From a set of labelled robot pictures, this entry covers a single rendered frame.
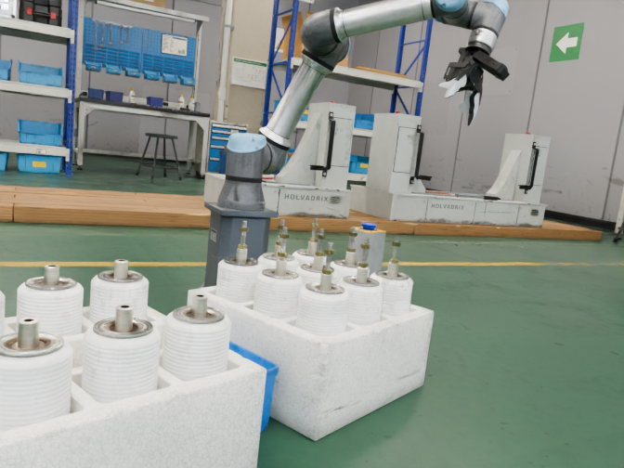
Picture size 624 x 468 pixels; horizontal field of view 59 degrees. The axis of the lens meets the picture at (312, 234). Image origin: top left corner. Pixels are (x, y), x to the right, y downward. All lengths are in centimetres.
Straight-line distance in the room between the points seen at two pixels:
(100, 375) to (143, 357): 5
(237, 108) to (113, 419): 700
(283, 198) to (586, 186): 418
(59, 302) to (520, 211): 401
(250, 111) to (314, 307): 672
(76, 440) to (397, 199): 326
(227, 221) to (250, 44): 614
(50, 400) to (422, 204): 342
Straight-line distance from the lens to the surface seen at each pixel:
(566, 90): 713
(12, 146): 567
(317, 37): 168
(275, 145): 181
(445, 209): 407
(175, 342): 81
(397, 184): 386
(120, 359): 74
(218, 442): 84
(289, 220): 332
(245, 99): 764
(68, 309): 95
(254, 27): 778
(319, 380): 100
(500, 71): 159
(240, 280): 117
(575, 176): 687
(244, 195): 170
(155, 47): 720
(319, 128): 362
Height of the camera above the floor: 51
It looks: 9 degrees down
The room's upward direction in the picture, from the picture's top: 6 degrees clockwise
